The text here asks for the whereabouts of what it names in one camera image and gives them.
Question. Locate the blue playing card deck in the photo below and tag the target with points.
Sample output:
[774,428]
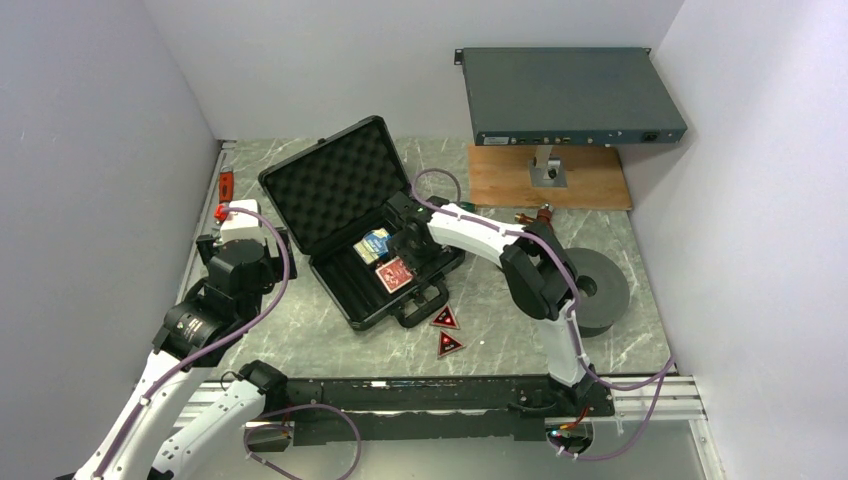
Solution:
[373,247]

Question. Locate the plywood base board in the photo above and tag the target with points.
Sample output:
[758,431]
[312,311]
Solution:
[593,175]

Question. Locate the lower red all-in triangle button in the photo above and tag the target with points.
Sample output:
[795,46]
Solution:
[448,344]

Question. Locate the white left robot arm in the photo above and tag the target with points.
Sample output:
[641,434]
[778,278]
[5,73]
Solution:
[144,442]

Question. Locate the black foam-lined carrying case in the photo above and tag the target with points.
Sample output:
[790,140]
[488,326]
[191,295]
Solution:
[328,197]

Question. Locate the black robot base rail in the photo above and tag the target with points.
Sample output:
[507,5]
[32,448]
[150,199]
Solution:
[521,407]

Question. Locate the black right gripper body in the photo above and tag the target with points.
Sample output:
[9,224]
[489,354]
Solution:
[419,258]

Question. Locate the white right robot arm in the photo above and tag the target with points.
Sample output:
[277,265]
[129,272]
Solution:
[534,265]

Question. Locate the red playing card deck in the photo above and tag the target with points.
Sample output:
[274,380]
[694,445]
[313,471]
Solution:
[394,275]

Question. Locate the red-handled adjustable wrench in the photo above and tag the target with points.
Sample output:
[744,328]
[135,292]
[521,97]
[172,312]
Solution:
[226,184]

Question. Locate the upper red triangle button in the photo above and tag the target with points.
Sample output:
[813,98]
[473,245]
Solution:
[446,319]

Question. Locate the grey rack-mount network device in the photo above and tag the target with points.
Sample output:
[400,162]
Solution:
[567,96]

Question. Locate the metal device stand bracket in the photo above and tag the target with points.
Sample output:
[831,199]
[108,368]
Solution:
[546,170]

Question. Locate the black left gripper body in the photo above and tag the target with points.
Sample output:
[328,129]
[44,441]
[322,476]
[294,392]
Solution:
[273,272]

